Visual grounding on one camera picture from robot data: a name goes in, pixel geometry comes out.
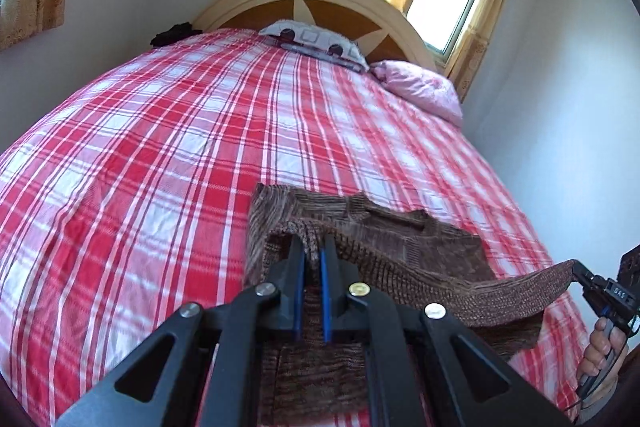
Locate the pink pillow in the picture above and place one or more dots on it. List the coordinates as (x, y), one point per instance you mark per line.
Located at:
(423, 88)

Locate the cream wooden headboard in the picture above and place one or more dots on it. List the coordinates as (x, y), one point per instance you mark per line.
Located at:
(380, 30)

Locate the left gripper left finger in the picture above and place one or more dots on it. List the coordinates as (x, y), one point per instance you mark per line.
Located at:
(202, 364)

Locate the white patterned pillow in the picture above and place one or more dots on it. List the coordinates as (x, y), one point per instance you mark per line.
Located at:
(317, 42)

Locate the yellow curtain far right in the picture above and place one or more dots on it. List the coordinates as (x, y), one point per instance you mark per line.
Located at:
(468, 53)

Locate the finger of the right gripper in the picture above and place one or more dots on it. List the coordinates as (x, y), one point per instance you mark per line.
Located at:
(581, 275)

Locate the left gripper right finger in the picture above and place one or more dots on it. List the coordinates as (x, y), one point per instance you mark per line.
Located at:
(423, 367)

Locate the right hand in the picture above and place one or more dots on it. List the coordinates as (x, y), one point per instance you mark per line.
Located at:
(600, 345)

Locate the brown knit sweater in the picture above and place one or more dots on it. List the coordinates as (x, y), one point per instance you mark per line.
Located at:
(410, 256)

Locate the red plaid bed sheet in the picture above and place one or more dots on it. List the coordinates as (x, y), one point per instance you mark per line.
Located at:
(132, 197)

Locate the black object beside bed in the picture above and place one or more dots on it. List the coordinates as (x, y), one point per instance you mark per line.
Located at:
(174, 34)

